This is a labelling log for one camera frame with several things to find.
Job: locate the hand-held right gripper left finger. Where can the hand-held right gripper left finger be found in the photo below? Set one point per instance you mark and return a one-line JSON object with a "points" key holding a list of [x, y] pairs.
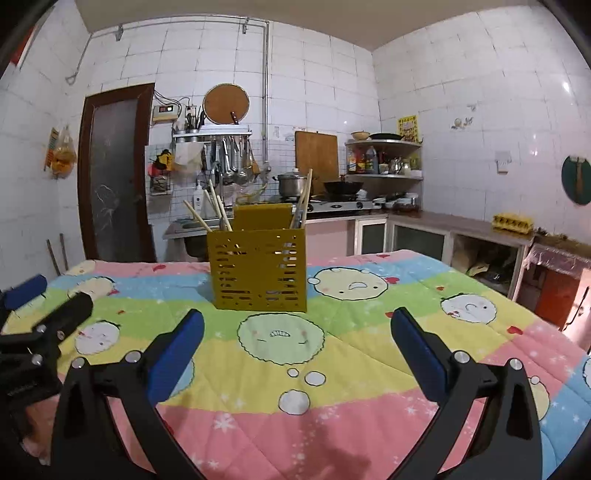
{"points": [[178, 355]]}

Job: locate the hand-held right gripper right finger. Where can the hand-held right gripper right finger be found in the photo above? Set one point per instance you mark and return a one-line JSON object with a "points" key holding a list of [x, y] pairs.
{"points": [[418, 353]]}

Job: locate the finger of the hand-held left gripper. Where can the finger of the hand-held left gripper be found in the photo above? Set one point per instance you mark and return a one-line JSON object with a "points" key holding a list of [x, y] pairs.
{"points": [[25, 290], [69, 314]]}

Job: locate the yellow slotted utensil holder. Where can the yellow slotted utensil holder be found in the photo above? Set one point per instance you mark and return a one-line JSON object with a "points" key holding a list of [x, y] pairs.
{"points": [[256, 277]]}

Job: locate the wooden chopstick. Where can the wooden chopstick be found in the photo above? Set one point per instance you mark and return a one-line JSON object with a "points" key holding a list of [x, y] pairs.
{"points": [[308, 189], [197, 216], [218, 205], [210, 203], [301, 203], [225, 214]]}

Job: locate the grey metal chopstick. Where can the grey metal chopstick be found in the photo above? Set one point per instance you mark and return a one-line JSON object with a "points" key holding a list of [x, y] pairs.
{"points": [[295, 218]]}

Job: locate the row of hanging kitchen utensils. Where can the row of hanging kitchen utensils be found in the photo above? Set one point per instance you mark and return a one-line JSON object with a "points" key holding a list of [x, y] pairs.
{"points": [[235, 159]]}

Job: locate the wooden stick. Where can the wooden stick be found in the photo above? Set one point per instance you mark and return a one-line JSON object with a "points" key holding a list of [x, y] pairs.
{"points": [[52, 258], [64, 253]]}

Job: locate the printed cartoon blanket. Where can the printed cartoon blanket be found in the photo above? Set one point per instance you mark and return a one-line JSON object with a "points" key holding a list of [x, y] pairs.
{"points": [[351, 369]]}

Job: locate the kitchen counter cabinet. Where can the kitchen counter cabinet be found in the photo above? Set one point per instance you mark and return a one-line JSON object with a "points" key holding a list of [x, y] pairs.
{"points": [[425, 235]]}

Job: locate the steel sink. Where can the steel sink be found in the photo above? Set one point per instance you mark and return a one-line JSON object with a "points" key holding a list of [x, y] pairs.
{"points": [[187, 235]]}

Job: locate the brown glass door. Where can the brown glass door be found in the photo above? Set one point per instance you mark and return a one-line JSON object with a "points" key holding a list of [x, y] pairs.
{"points": [[115, 184]]}

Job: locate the orange plastic bag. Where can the orange plastic bag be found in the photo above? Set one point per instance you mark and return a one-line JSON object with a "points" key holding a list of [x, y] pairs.
{"points": [[62, 154]]}

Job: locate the red foil-topped cabinet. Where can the red foil-topped cabinet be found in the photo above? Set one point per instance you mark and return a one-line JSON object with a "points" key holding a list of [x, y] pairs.
{"points": [[558, 286]]}

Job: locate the white soap bottle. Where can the white soap bottle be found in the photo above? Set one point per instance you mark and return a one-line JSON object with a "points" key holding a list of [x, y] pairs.
{"points": [[198, 198]]}

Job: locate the yellow egg tray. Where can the yellow egg tray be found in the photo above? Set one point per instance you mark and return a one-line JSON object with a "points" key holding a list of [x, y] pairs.
{"points": [[511, 223]]}

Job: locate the gas stove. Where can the gas stove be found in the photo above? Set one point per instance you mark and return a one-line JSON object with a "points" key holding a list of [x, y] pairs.
{"points": [[337, 205]]}

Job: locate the yellow black cloth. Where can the yellow black cloth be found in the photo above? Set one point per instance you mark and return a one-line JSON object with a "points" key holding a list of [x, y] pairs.
{"points": [[160, 159]]}

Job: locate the black wok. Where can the black wok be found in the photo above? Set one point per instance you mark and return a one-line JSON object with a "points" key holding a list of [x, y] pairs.
{"points": [[342, 187]]}

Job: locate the white plastic bag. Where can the white plastic bag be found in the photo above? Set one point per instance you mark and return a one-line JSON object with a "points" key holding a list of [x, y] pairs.
{"points": [[188, 157]]}

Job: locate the blue plastic bottle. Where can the blue plastic bottle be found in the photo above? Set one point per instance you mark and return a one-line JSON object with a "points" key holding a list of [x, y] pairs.
{"points": [[371, 161]]}

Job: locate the steel pot with lid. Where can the steel pot with lid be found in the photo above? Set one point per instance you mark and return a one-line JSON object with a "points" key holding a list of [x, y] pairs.
{"points": [[288, 184]]}

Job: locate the corner shelf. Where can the corner shelf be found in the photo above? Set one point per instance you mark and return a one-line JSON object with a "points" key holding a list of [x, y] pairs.
{"points": [[397, 144]]}

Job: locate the black pan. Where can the black pan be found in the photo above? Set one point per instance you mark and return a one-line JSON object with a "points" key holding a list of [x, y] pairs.
{"points": [[385, 136]]}

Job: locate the rectangular wooden cutting board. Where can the rectangular wooden cutting board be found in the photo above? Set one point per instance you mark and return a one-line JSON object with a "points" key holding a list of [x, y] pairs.
{"points": [[316, 157]]}

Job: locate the yellow electric box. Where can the yellow electric box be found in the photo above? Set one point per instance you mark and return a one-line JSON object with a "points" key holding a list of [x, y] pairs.
{"points": [[166, 113]]}

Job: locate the ceramic bowl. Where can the ceramic bowl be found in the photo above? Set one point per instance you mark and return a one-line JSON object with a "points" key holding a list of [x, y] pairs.
{"points": [[360, 135]]}

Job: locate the round wooden board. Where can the round wooden board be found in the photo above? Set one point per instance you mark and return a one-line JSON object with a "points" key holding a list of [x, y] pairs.
{"points": [[226, 104]]}

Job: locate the wall socket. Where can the wall socket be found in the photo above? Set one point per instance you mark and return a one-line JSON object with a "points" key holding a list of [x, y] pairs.
{"points": [[503, 161]]}

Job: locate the yellow wall poster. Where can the yellow wall poster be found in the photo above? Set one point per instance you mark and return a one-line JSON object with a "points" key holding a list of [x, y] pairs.
{"points": [[408, 129]]}

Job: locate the steel wall rack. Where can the steel wall rack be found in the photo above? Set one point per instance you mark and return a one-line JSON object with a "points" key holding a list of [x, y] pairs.
{"points": [[212, 134]]}

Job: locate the green round wall decoration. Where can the green round wall decoration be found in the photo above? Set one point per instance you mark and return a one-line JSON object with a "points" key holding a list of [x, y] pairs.
{"points": [[577, 180]]}

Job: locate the metal wall pipe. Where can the metal wall pipe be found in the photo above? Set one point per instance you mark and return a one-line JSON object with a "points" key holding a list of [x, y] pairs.
{"points": [[265, 92]]}

